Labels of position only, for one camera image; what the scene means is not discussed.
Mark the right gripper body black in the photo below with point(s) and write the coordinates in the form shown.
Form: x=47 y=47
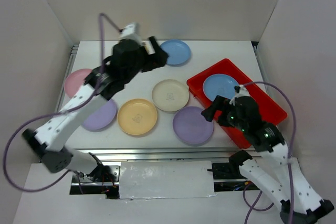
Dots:
x=229 y=118

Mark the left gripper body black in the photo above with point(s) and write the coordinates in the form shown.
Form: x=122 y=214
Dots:
x=147 y=62

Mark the blue plastic plate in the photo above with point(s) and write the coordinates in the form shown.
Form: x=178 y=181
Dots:
x=178 y=52
x=219 y=84

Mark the purple plastic plate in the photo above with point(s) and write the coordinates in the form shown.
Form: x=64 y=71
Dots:
x=101 y=118
x=191 y=127

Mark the cream plastic plate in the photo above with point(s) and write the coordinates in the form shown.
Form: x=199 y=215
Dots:
x=170 y=95

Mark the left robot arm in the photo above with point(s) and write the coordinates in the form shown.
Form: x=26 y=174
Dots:
x=49 y=141

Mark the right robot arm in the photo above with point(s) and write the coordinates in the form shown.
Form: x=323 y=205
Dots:
x=290 y=192

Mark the red plastic bin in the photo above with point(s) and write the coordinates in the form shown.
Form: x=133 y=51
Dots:
x=270 y=111

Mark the yellow plastic plate front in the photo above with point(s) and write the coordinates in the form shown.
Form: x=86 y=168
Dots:
x=137 y=117

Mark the pink plastic plate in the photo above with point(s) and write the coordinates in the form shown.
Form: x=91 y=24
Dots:
x=75 y=80

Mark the white foam board cover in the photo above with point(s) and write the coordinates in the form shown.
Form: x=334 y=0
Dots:
x=173 y=179

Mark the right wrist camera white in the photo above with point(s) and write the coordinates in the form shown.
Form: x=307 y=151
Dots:
x=240 y=91

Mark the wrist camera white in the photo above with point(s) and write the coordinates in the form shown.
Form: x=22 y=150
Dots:
x=240 y=91
x=131 y=31

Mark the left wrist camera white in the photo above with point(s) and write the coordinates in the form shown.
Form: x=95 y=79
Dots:
x=131 y=31

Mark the aluminium table frame rail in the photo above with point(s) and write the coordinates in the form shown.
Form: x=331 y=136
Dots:
x=162 y=154

